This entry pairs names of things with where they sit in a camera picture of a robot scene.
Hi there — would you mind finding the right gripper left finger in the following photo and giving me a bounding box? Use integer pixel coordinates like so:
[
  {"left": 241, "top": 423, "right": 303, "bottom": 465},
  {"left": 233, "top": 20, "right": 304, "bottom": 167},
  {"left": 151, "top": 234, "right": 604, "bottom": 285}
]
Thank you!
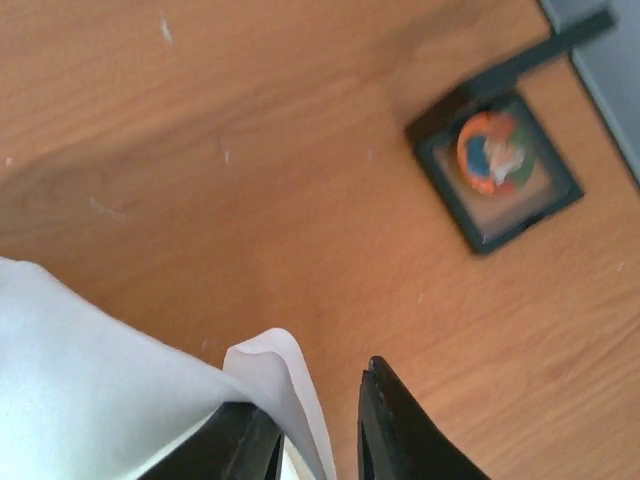
[{"left": 142, "top": 402, "right": 284, "bottom": 480}]

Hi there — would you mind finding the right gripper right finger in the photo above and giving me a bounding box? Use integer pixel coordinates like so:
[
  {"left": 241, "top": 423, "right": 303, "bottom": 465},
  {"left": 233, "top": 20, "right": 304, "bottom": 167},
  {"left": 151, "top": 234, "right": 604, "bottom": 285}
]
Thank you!
[{"left": 359, "top": 356, "right": 487, "bottom": 479}]

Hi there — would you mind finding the white button-up shirt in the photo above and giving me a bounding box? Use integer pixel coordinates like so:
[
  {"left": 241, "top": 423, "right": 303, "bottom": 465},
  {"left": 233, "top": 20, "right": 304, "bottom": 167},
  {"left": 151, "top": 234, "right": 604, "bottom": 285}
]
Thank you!
[{"left": 1, "top": 259, "right": 336, "bottom": 479}]

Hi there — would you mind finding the colourful round brooch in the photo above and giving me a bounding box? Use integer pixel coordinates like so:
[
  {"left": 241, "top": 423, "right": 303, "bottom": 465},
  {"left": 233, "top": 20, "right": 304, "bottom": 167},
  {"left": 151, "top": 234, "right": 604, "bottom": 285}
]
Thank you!
[{"left": 456, "top": 111, "right": 536, "bottom": 196}]

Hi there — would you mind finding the black open brooch box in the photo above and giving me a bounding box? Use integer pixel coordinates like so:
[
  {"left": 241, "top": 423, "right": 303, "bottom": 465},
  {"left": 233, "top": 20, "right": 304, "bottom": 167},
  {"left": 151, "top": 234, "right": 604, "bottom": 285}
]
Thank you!
[{"left": 405, "top": 7, "right": 616, "bottom": 255}]

